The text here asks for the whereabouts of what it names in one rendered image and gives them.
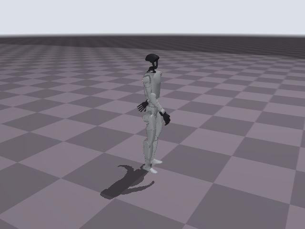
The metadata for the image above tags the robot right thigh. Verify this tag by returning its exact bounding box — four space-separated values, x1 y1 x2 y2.
143 111 156 146

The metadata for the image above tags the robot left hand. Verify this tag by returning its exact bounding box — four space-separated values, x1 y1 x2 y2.
137 100 148 112

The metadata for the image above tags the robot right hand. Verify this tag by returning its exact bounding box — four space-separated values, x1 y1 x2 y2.
159 112 170 125

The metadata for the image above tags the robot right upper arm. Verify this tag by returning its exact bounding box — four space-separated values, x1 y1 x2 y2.
142 75 156 99

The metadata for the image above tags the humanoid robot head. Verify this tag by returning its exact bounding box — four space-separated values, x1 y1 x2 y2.
145 54 159 73

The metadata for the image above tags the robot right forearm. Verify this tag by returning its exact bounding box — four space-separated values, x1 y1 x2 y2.
150 94 165 114

